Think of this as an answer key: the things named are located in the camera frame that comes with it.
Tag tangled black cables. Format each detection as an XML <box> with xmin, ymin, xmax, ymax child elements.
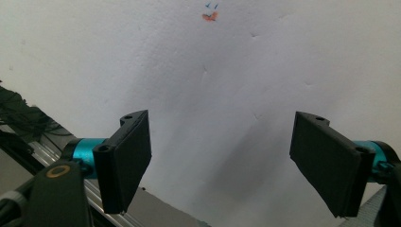
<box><xmin>0</xmin><ymin>80</ymin><xmax>74</xmax><ymax>138</ymax></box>

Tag aluminium profile rail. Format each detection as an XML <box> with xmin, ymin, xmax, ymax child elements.
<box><xmin>0</xmin><ymin>107</ymin><xmax>211</xmax><ymax>227</ymax></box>

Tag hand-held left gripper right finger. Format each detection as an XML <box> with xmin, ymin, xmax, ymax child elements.
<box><xmin>288</xmin><ymin>111</ymin><xmax>387</xmax><ymax>218</ymax></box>

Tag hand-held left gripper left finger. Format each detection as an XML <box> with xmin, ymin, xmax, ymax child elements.
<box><xmin>73</xmin><ymin>109</ymin><xmax>152</xmax><ymax>216</ymax></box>

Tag grey textured strip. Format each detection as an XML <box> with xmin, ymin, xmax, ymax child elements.
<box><xmin>338</xmin><ymin>184</ymin><xmax>390</xmax><ymax>227</ymax></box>

